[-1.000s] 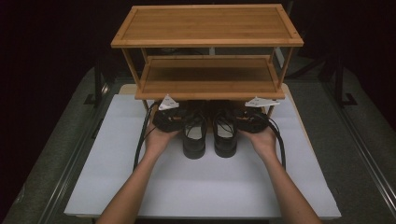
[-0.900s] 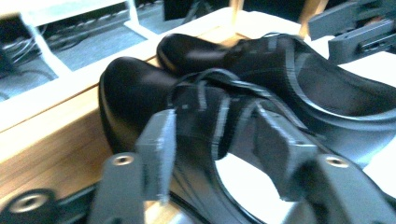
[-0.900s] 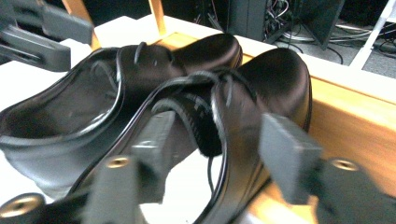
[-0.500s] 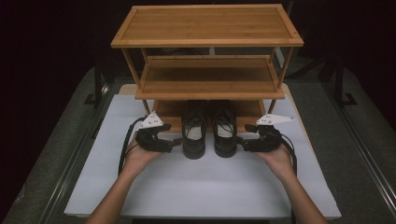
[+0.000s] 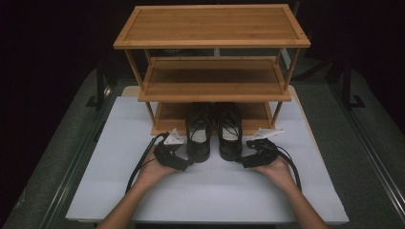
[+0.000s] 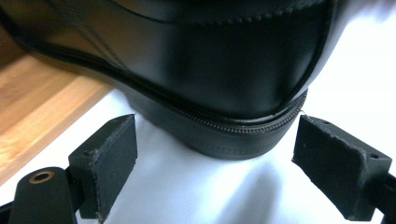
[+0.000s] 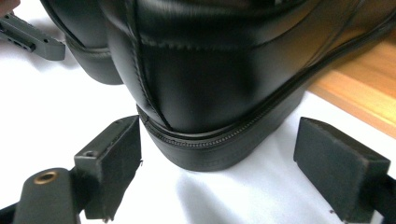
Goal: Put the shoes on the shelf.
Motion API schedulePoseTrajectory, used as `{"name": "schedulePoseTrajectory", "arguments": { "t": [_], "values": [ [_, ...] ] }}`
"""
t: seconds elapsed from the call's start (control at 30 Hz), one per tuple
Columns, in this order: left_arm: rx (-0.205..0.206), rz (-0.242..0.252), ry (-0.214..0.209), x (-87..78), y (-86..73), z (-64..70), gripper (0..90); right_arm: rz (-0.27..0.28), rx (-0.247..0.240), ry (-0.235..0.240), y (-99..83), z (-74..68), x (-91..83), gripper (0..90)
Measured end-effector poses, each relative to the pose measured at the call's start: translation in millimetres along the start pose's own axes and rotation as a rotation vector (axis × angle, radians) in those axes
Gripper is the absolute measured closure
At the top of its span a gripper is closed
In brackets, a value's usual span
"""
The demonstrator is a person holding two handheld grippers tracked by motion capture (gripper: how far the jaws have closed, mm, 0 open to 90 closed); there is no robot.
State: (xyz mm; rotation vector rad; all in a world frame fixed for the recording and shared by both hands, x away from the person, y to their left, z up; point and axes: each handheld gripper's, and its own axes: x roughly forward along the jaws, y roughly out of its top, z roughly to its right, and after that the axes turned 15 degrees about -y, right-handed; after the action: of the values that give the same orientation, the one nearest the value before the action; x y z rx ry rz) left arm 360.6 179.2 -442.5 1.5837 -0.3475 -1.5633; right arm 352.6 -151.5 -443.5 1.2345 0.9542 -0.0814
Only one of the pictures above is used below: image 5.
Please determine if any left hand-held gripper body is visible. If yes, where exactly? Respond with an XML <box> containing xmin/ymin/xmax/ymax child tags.
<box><xmin>153</xmin><ymin>128</ymin><xmax>189</xmax><ymax>171</ymax></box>

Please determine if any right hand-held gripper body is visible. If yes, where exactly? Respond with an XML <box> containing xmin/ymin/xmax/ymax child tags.
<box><xmin>242</xmin><ymin>127</ymin><xmax>286</xmax><ymax>169</ymax></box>

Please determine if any black leather shoe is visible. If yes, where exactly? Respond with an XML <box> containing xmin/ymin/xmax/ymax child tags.
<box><xmin>184</xmin><ymin>102</ymin><xmax>212</xmax><ymax>164</ymax></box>
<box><xmin>216</xmin><ymin>102</ymin><xmax>244</xmax><ymax>162</ymax></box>

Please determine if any wooden shoe rack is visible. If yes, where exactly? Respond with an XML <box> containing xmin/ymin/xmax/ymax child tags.
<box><xmin>113</xmin><ymin>3</ymin><xmax>311</xmax><ymax>137</ymax></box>

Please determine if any person's left hand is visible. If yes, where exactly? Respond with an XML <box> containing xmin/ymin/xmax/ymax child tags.
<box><xmin>135</xmin><ymin>144</ymin><xmax>178</xmax><ymax>192</ymax></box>

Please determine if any person's right hand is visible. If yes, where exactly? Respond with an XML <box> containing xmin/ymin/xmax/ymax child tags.
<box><xmin>252</xmin><ymin>156</ymin><xmax>299</xmax><ymax>192</ymax></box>

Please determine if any white table mat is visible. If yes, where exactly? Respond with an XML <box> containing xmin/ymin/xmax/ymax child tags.
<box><xmin>65</xmin><ymin>94</ymin><xmax>350</xmax><ymax>225</ymax></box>

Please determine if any black metal stand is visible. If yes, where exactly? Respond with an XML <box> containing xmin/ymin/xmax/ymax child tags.
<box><xmin>85</xmin><ymin>58</ymin><xmax>113</xmax><ymax>112</ymax></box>
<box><xmin>330</xmin><ymin>56</ymin><xmax>367</xmax><ymax>111</ymax></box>

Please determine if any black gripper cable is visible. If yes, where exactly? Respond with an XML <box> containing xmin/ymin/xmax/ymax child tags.
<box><xmin>275</xmin><ymin>144</ymin><xmax>303</xmax><ymax>193</ymax></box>
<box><xmin>124</xmin><ymin>132</ymin><xmax>170</xmax><ymax>195</ymax></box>

